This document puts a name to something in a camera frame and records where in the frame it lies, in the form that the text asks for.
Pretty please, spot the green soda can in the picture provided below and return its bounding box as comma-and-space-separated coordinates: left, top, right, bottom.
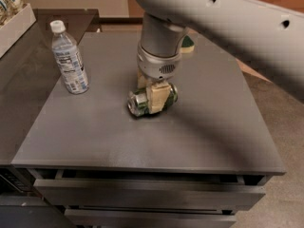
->
127, 83, 178, 117

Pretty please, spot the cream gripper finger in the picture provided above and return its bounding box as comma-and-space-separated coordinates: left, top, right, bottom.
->
137, 69, 147, 88
146, 81, 171, 114

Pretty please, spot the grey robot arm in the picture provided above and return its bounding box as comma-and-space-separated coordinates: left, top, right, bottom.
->
136, 0, 304, 101

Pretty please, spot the clear plastic water bottle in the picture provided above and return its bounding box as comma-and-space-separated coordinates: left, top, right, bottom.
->
50, 20, 89, 94

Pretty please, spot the lower cabinet drawer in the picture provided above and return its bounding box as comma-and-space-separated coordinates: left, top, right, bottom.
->
65, 209, 237, 228

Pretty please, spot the grey drawer cabinet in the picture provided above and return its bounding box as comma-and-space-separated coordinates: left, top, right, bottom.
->
13, 31, 285, 217

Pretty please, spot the green yellow sponge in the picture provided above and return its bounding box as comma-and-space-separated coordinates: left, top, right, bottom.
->
180, 35, 195, 53

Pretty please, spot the upper cabinet drawer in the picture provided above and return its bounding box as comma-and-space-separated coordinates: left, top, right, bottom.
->
34, 178, 265, 211

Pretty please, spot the cabinet drawer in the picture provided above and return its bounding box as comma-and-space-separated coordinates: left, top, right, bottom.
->
34, 178, 265, 211
65, 209, 237, 228

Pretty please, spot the white snack box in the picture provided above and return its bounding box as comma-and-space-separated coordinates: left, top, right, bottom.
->
0, 0, 36, 58

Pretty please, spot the dark side counter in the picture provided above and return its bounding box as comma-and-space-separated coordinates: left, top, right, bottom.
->
0, 9, 99, 166

